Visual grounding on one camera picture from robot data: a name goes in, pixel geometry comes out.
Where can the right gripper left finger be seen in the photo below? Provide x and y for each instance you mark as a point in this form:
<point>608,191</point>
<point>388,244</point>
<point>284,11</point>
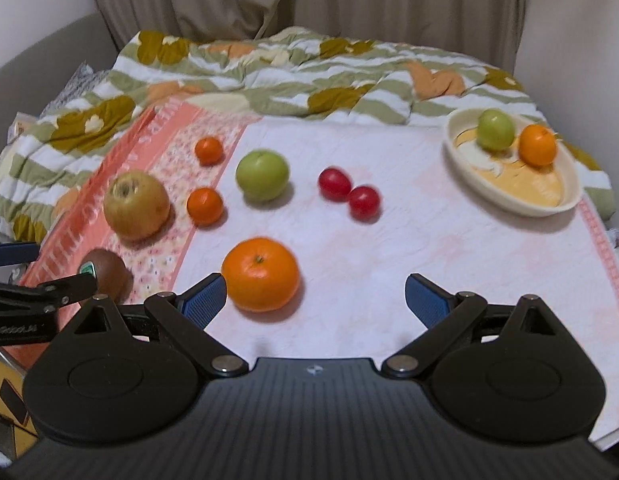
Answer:
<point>182,321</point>

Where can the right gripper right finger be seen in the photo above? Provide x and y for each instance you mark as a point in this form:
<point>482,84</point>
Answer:
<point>448,321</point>

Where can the brown kiwi with sticker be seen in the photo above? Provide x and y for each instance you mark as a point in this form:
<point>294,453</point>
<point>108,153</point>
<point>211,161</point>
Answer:
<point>113,278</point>

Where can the large orange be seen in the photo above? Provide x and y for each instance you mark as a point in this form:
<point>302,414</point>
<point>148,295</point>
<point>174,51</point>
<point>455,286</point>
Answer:
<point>261,275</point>
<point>537,146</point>

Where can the small mandarin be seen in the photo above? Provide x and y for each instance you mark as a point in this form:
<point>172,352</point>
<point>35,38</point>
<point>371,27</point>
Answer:
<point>209,151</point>
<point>205,206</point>

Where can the red cherry tomato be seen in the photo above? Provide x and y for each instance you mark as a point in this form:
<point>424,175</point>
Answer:
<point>364,202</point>
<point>334,184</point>

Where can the green apple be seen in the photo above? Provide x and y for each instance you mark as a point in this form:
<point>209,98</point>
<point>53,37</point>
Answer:
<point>495,130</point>
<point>262,175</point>

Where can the pink floral tablecloth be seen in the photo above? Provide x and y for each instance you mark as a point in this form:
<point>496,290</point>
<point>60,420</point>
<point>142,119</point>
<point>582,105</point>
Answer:
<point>352,301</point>

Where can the cream plate with cartoon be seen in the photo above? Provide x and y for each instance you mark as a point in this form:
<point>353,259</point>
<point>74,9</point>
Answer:
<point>505,180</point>

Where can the grey sofa backrest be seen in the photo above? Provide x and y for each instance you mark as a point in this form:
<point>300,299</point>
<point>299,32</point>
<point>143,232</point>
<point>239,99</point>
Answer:
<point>37,75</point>

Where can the grey patterned pillow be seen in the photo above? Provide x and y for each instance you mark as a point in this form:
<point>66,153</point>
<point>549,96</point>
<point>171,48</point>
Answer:
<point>83,80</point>

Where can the green striped floral quilt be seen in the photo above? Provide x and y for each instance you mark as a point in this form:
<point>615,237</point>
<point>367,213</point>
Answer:
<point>295,73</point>

